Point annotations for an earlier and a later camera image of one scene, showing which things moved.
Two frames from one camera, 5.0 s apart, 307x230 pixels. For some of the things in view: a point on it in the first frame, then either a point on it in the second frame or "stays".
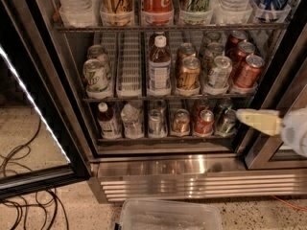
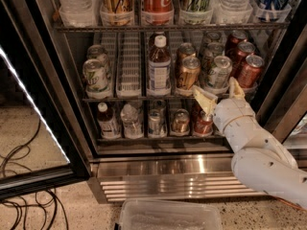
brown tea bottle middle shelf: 159,67 stays
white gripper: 295,130 to 229,110
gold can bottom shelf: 181,123 stays
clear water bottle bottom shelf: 132,127 stays
